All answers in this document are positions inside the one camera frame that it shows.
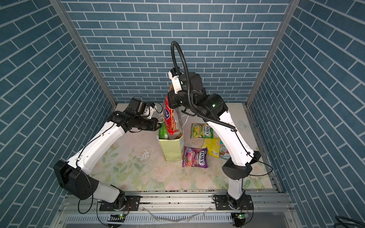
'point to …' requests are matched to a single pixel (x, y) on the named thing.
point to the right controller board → (239, 218)
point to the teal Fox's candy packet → (224, 153)
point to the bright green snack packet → (163, 133)
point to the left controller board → (116, 218)
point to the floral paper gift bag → (173, 147)
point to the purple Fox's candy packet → (195, 157)
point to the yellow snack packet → (213, 146)
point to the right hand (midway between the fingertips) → (171, 93)
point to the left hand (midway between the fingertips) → (163, 126)
